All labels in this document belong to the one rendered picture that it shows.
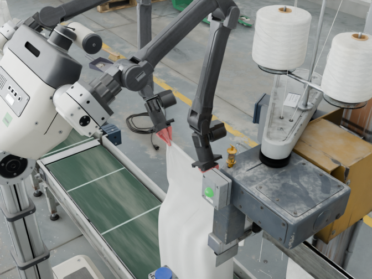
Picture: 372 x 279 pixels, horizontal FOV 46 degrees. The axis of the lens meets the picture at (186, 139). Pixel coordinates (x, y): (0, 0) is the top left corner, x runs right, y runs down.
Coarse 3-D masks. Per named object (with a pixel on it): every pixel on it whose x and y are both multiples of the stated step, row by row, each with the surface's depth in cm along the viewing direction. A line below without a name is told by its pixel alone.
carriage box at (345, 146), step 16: (336, 112) 154; (320, 128) 144; (336, 128) 144; (320, 144) 136; (336, 144) 137; (352, 144) 137; (368, 144) 137; (336, 160) 129; (352, 160) 130; (368, 160) 133; (336, 176) 131; (352, 176) 131; (368, 176) 139; (352, 192) 137; (368, 192) 146; (352, 208) 144; (368, 208) 153; (336, 224) 142; (352, 224) 151
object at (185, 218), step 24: (168, 168) 191; (192, 168) 172; (168, 192) 191; (192, 192) 179; (168, 216) 186; (192, 216) 178; (168, 240) 190; (192, 240) 174; (168, 264) 199; (192, 264) 178
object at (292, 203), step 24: (240, 168) 126; (264, 168) 126; (288, 168) 126; (312, 168) 126; (240, 192) 122; (264, 192) 117; (288, 192) 117; (312, 192) 118; (336, 192) 118; (216, 216) 136; (240, 216) 134; (264, 216) 117; (288, 216) 110; (312, 216) 112; (336, 216) 122; (288, 240) 112
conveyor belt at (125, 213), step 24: (48, 168) 278; (72, 168) 278; (96, 168) 279; (120, 168) 279; (72, 192) 260; (96, 192) 260; (120, 192) 260; (144, 192) 261; (96, 216) 243; (120, 216) 244; (144, 216) 244; (120, 240) 229; (144, 240) 230; (144, 264) 217
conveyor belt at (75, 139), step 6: (72, 132) 312; (78, 132) 312; (66, 138) 305; (72, 138) 306; (78, 138) 306; (84, 138) 306; (90, 138) 306; (60, 144) 299; (66, 144) 299; (72, 144) 300; (78, 144) 300; (54, 150) 294; (60, 150) 294; (84, 150) 302; (42, 156) 288; (48, 156) 289
